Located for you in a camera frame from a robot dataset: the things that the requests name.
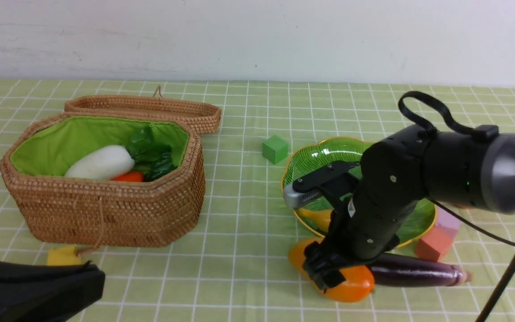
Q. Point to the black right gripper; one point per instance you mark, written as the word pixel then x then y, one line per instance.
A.
pixel 371 200

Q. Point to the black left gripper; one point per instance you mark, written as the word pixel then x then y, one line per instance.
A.
pixel 32 293

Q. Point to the orange toy mango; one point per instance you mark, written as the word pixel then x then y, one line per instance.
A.
pixel 359 281

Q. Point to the yellow toy banana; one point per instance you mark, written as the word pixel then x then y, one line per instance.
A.
pixel 317 221

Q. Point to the purple toy eggplant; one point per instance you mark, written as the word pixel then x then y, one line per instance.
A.
pixel 395 270

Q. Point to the white toy radish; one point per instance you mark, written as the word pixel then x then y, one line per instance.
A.
pixel 101 163

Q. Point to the orange toy carrot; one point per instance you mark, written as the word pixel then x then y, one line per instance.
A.
pixel 134 176

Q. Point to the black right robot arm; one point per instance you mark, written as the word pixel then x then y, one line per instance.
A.
pixel 475 170

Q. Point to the yellow foam cube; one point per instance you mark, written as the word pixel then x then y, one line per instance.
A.
pixel 63 256

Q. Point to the green checkered tablecloth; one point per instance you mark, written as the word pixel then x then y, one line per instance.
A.
pixel 233 266

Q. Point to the woven wicker basket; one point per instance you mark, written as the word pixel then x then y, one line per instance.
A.
pixel 102 212

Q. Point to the red foam cube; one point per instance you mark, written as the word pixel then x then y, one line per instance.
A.
pixel 434 245

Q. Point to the green glass leaf plate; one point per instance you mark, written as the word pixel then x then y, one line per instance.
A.
pixel 343 148

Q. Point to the pink foam cube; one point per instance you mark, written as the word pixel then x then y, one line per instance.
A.
pixel 446 222

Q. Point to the green foam cube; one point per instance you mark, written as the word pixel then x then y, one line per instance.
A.
pixel 275 149

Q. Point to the wicker basket lid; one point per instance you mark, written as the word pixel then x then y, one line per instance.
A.
pixel 202 118

